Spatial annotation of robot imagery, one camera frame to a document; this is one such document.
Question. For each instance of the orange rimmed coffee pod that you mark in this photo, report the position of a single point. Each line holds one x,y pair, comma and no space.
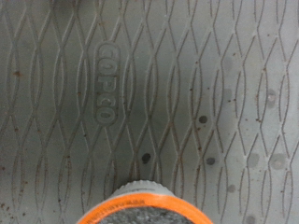
140,200

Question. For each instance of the white two-tier turntable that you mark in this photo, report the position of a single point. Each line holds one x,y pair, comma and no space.
187,77

